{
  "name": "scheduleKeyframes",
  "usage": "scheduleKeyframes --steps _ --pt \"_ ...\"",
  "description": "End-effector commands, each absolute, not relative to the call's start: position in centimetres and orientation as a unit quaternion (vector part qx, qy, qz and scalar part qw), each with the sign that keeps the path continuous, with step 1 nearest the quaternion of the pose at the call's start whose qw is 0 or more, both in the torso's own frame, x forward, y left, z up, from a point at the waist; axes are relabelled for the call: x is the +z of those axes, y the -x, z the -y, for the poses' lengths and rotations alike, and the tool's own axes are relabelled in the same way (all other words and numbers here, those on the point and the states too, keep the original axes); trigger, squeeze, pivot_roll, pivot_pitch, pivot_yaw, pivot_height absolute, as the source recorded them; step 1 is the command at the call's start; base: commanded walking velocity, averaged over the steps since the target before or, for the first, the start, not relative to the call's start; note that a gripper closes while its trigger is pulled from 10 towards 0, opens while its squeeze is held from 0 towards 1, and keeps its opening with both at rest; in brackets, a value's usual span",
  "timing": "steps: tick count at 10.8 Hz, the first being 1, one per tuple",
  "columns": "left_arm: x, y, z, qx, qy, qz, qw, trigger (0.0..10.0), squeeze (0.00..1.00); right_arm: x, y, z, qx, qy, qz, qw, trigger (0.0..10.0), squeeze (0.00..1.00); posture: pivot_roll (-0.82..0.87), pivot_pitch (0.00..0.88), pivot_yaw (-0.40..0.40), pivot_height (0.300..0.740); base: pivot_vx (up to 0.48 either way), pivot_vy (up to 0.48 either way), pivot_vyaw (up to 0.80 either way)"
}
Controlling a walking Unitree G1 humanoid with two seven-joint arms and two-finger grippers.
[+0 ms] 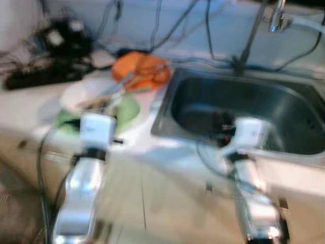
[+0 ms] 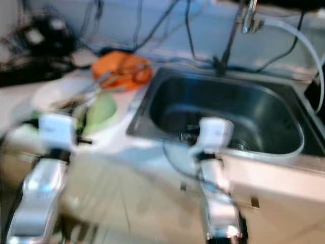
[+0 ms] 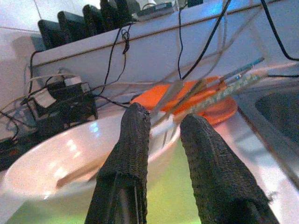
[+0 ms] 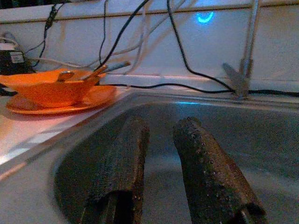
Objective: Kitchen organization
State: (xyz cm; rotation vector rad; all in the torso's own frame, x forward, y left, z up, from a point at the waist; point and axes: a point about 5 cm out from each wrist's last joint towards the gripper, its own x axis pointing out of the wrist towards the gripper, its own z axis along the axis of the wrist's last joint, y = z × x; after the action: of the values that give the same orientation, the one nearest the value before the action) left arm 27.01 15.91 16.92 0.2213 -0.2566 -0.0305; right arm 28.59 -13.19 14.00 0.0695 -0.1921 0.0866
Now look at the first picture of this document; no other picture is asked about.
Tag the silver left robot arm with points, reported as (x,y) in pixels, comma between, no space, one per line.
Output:
(81,193)

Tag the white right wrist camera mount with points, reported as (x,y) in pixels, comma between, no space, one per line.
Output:
(251,132)

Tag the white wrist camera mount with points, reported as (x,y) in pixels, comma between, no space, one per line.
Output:
(251,132)
(96,129)

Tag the cream kitchen base cabinet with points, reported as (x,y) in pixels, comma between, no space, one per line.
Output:
(167,203)

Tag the chrome water tap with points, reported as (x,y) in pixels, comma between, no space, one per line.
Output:
(278,18)

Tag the white bowl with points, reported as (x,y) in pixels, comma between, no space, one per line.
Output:
(78,96)

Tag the black power strip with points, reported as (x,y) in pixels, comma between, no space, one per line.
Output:
(40,76)

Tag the black power adapter box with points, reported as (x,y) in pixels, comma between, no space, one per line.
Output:
(68,38)

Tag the green plate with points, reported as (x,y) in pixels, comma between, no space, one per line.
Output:
(129,114)

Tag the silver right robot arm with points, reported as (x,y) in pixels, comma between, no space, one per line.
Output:
(259,208)

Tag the dark slanted faucet stem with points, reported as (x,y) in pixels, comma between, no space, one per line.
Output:
(250,40)

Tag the orange plate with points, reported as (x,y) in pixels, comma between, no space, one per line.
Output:
(144,68)

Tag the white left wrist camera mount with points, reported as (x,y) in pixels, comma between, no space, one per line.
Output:
(96,129)

